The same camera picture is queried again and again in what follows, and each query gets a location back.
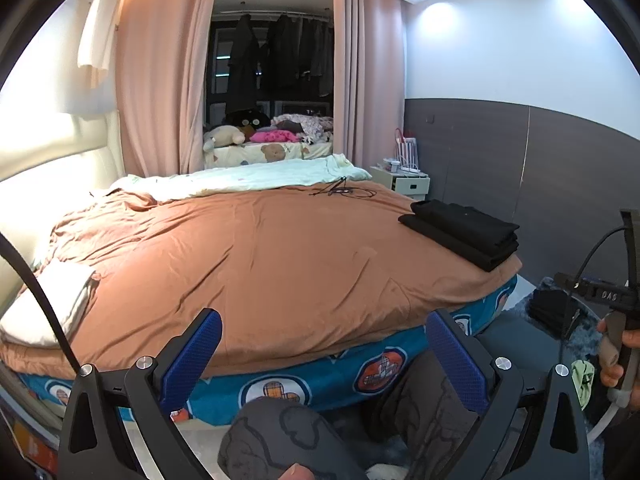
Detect person's right hand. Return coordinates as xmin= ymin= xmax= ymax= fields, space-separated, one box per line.
xmin=596 ymin=319 xmax=640 ymax=392

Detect blue printed bed sheet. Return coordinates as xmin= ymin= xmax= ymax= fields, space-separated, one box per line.
xmin=10 ymin=275 xmax=518 ymax=423

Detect blue fluffy rug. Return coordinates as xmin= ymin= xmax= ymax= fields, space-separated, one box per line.
xmin=507 ymin=280 xmax=640 ymax=480

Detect white hanging cloth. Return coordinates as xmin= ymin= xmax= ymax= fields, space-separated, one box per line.
xmin=77 ymin=0 xmax=126 ymax=86

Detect black plush toy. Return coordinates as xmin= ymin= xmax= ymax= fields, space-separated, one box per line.
xmin=222 ymin=110 xmax=269 ymax=131

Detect white pillow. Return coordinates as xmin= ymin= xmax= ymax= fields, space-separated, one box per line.
xmin=0 ymin=261 xmax=101 ymax=348

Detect light green cloth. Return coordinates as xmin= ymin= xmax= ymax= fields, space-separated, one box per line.
xmin=571 ymin=359 xmax=596 ymax=409

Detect striped tote bag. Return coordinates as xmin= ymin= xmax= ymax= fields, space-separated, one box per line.
xmin=394 ymin=127 xmax=418 ymax=171

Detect pink curtain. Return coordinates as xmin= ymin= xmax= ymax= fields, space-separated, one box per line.
xmin=115 ymin=0 xmax=221 ymax=177
xmin=332 ymin=0 xmax=408 ymax=171

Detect cream padded headboard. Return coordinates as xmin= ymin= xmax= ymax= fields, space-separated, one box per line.
xmin=0 ymin=110 xmax=126 ymax=281

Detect orange box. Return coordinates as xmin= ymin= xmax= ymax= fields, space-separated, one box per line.
xmin=12 ymin=417 xmax=58 ymax=476

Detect brown blanket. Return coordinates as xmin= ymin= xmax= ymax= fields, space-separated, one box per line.
xmin=0 ymin=180 xmax=523 ymax=376

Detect white cable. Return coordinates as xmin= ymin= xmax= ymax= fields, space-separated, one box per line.
xmin=586 ymin=392 xmax=632 ymax=443

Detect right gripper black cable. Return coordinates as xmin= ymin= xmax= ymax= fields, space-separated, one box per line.
xmin=560 ymin=227 xmax=628 ymax=361

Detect black cloth pile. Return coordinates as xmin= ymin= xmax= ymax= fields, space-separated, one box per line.
xmin=528 ymin=290 xmax=581 ymax=337

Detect pale green quilt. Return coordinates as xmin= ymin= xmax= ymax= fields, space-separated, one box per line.
xmin=109 ymin=154 xmax=373 ymax=198

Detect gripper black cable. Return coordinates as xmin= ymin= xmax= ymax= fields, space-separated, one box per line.
xmin=0 ymin=232 xmax=83 ymax=371
xmin=560 ymin=227 xmax=628 ymax=361

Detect dark hanging coat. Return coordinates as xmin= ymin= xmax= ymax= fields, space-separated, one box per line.
xmin=227 ymin=12 xmax=262 ymax=113

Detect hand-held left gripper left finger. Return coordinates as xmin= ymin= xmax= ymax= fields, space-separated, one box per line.
xmin=60 ymin=308 xmax=223 ymax=480

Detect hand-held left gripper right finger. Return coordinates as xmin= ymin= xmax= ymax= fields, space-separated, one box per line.
xmin=426 ymin=308 xmax=592 ymax=480

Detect pink cloth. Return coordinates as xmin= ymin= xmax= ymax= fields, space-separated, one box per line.
xmin=250 ymin=129 xmax=301 ymax=143

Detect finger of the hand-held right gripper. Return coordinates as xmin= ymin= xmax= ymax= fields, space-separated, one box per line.
xmin=552 ymin=272 xmax=586 ymax=295

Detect beige plush toy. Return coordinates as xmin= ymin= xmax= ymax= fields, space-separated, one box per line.
xmin=203 ymin=125 xmax=247 ymax=151

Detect dark grey stool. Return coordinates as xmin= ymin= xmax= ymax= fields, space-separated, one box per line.
xmin=477 ymin=317 xmax=568 ymax=368

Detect bear print cushion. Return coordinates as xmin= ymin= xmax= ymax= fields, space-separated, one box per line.
xmin=203 ymin=141 xmax=333 ymax=166

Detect black clothes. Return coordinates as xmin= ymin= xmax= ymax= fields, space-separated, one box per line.
xmin=398 ymin=214 xmax=521 ymax=272

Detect person's left hand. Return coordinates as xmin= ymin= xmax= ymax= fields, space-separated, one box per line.
xmin=276 ymin=463 xmax=314 ymax=480

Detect dark hanging clothes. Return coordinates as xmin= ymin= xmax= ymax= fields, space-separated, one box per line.
xmin=265 ymin=12 xmax=335 ymax=98

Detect black cables bundle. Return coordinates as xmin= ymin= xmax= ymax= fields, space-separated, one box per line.
xmin=310 ymin=176 xmax=378 ymax=198

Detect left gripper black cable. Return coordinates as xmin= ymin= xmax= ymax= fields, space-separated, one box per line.
xmin=0 ymin=232 xmax=83 ymax=371

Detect white bedside cabinet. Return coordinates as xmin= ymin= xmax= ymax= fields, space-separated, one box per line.
xmin=370 ymin=165 xmax=431 ymax=201

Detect person's patterned grey pants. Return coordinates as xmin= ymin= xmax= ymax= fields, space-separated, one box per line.
xmin=217 ymin=350 xmax=481 ymax=480

